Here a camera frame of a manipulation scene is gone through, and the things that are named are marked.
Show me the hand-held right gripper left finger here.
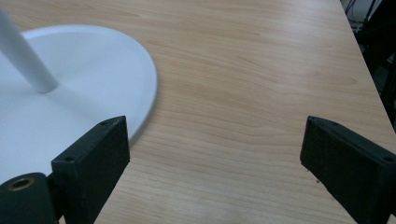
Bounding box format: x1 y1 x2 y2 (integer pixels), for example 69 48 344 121
50 115 131 224

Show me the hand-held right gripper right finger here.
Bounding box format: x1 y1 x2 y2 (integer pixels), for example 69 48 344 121
299 115 396 224

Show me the white round stand base with pole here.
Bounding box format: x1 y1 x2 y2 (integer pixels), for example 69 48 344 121
0 7 159 185

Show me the dark equipment beside table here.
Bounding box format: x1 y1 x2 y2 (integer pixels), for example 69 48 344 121
340 0 396 132

